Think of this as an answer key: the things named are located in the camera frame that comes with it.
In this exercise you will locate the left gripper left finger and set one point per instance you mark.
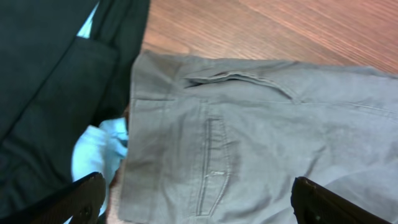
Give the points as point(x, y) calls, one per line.
point(78, 203)

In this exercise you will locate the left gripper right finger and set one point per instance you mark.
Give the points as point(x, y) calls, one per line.
point(314, 204)

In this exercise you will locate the grey shorts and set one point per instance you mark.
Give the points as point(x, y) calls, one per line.
point(222, 140)

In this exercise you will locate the light blue garment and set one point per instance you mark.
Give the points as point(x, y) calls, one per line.
point(99, 149)

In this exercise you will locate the black garment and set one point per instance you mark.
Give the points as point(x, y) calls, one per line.
point(65, 65)

